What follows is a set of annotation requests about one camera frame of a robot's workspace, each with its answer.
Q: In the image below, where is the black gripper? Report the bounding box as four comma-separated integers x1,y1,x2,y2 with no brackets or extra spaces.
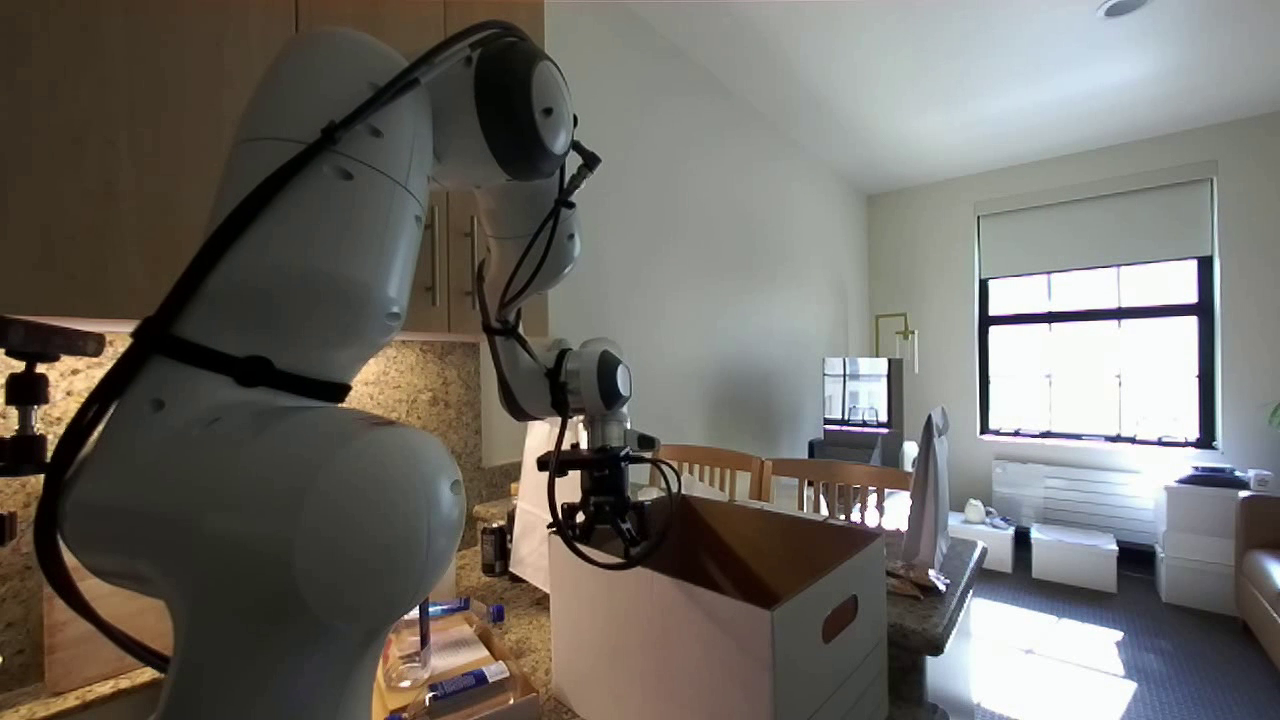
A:
574,467,648,557

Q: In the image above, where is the clear bottle blue cap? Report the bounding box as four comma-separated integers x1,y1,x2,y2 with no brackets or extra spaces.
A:
384,594,514,671
391,657,517,715

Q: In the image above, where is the white cardboard box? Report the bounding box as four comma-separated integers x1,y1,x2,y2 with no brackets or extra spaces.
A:
550,492,892,720

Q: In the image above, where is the brown box with white label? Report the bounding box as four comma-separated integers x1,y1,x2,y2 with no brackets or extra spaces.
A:
373,604,517,720

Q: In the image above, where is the small white storage box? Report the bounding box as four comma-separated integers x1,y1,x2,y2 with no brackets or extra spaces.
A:
947,508,1021,575

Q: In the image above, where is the wide white storage box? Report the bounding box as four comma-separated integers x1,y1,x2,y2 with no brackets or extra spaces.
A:
1030,521,1123,596

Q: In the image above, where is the white paper bag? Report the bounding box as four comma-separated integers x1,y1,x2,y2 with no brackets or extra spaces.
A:
510,418,574,596

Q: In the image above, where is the dark jar with cork lid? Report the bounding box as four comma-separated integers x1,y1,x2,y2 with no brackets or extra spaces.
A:
482,518,517,579

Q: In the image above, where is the flat screen television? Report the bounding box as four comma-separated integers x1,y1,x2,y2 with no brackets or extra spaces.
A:
822,354,895,432

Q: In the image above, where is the dark dining table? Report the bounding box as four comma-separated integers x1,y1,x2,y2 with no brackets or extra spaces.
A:
884,533,993,659

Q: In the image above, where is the white radiator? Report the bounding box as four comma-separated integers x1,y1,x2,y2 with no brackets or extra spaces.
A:
990,458,1178,547

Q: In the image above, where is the black framed window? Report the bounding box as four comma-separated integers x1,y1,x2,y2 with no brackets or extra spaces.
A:
978,251,1222,451

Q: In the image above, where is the half open roller blind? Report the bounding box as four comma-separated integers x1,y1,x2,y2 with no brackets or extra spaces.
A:
973,177,1226,279

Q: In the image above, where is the white drawer chest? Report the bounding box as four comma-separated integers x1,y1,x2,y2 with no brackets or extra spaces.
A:
1157,478,1258,622

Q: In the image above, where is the black flat item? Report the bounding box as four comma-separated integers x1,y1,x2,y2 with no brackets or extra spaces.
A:
1178,461,1258,492

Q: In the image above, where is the beige sofa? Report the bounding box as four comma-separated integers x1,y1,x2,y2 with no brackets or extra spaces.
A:
1235,492,1280,671

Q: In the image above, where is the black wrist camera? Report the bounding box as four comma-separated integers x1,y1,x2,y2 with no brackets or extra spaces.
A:
536,445,666,480

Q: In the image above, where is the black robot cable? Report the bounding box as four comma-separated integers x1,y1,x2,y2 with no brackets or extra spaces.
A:
34,16,685,676

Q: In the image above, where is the wooden wall cabinet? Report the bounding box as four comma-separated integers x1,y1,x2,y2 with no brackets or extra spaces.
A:
0,0,551,337

